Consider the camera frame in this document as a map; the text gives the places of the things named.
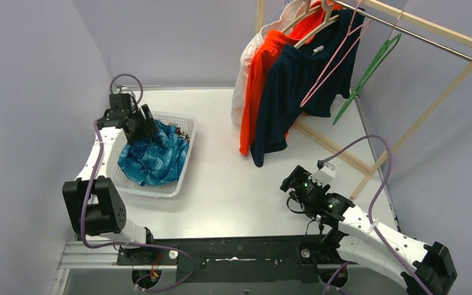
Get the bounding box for green hanger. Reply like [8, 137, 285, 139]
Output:
[332, 11, 404, 125]

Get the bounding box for camouflage orange black shorts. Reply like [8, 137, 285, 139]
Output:
[167, 124, 191, 143]

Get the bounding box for wooden hanger orange shorts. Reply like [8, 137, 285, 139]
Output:
[280, 0, 321, 34]

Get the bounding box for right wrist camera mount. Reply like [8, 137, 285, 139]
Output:
[309, 160, 336, 187]

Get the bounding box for wooden hanger navy shorts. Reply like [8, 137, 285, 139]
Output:
[293, 0, 339, 49]

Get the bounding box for white plastic basket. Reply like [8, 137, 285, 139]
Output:
[108, 112, 197, 198]

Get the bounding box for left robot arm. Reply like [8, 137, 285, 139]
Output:
[62, 92, 157, 262]

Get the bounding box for white shorts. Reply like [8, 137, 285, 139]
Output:
[230, 1, 307, 127]

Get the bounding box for wooden clothes rack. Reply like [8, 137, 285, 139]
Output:
[254, 0, 472, 201]

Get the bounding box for pink hanger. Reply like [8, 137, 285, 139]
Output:
[299, 0, 373, 109]

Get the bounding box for metal rack rod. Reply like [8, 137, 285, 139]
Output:
[335, 0, 472, 61]

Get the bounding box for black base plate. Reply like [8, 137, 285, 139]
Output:
[117, 235, 343, 283]

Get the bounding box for blue patterned shorts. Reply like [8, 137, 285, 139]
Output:
[117, 120, 189, 186]

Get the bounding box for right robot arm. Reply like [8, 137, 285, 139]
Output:
[280, 163, 457, 294]

